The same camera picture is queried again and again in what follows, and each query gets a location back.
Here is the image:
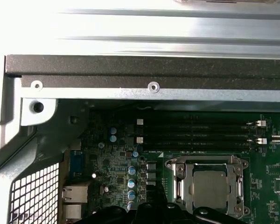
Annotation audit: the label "metal socket cover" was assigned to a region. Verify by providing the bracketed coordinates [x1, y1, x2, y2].
[174, 155, 245, 219]

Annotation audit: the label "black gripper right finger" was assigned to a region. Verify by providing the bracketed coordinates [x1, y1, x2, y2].
[155, 185, 239, 224]

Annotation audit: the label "black RAM slot white latches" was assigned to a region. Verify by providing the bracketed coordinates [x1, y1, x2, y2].
[135, 118, 268, 128]
[135, 135, 269, 145]

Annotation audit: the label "silver CPU plate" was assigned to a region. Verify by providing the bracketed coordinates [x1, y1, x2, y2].
[192, 163, 228, 210]

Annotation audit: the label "green motherboard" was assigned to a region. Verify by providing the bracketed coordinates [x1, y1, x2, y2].
[65, 109, 280, 224]

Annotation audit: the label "black open PC case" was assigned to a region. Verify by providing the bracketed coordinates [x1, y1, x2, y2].
[0, 54, 280, 224]

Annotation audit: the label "CPU socket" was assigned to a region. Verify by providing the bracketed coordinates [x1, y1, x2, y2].
[164, 154, 250, 224]

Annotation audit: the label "wire locking lever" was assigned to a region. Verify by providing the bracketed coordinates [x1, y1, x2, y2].
[167, 154, 250, 169]

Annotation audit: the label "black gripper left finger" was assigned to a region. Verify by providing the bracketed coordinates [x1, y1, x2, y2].
[79, 185, 157, 224]

